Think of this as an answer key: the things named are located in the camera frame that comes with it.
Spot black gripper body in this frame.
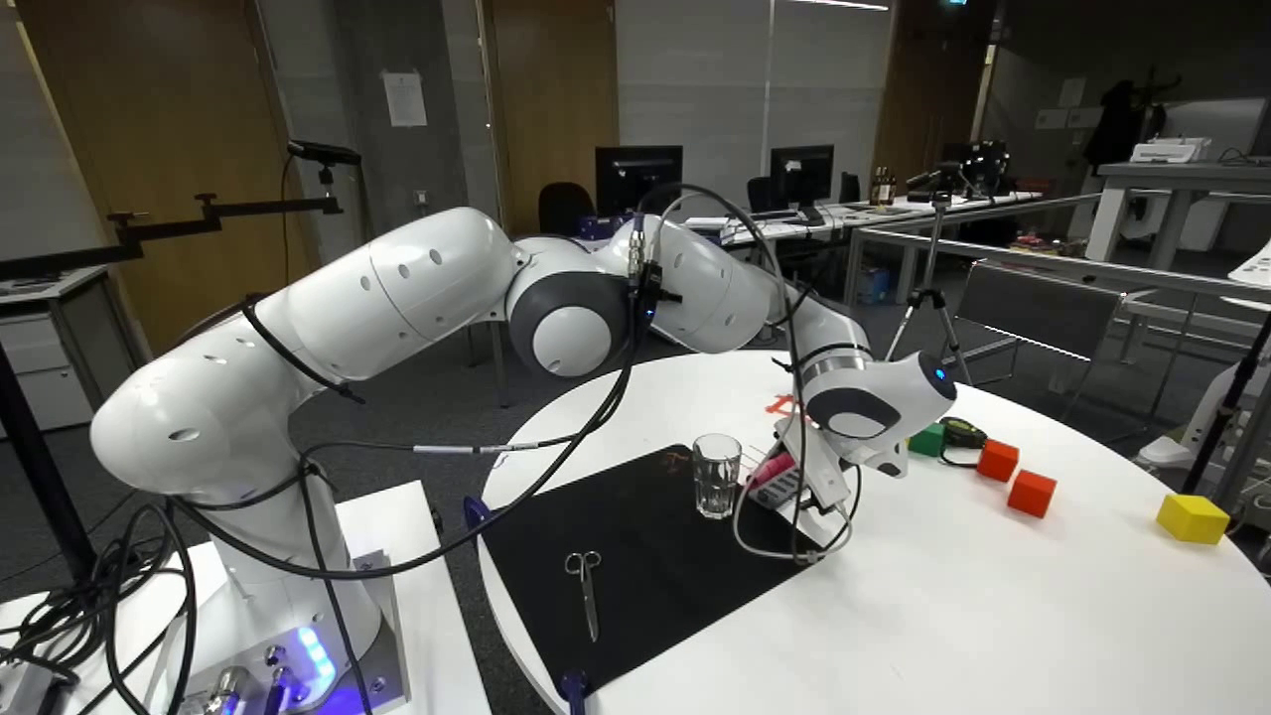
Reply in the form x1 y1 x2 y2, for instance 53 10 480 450
777 410 856 516

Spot white robot base table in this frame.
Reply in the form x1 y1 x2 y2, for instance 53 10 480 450
0 475 459 715

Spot clear glass cup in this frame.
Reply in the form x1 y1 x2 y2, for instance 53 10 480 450
692 430 745 522

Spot dark green rounded object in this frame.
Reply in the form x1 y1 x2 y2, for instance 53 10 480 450
943 414 993 452

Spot black rectangular mat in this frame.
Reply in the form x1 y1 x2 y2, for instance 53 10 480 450
473 439 829 697

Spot red cube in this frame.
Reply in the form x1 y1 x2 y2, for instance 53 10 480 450
974 436 1023 485
1005 469 1059 521

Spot small metal scissors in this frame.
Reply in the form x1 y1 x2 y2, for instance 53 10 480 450
559 544 608 646

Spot black computer monitor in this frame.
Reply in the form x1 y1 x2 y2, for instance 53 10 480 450
765 144 838 209
593 144 688 223

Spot black office chair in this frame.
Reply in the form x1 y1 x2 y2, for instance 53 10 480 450
536 178 594 239

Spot large yellow cube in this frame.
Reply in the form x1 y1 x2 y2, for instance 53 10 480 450
1156 489 1234 549

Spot white paper sheet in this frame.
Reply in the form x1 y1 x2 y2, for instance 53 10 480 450
376 67 433 129

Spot black camera tripod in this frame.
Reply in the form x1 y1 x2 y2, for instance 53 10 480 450
880 281 977 381

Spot black cable bundle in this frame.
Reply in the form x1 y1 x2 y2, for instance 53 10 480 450
0 501 201 715

